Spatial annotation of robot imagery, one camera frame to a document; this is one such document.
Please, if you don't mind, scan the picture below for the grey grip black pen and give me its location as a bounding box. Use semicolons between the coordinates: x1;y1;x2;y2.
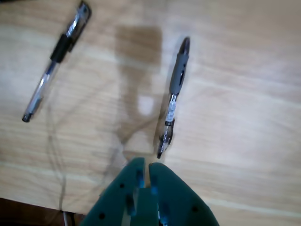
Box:
156;36;191;159

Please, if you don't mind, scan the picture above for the clear stick pen black cap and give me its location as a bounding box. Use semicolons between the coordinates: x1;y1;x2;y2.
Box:
22;0;93;123

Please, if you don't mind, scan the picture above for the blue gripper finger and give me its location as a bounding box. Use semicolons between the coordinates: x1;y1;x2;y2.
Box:
149;162;221;226
79;157;146;226

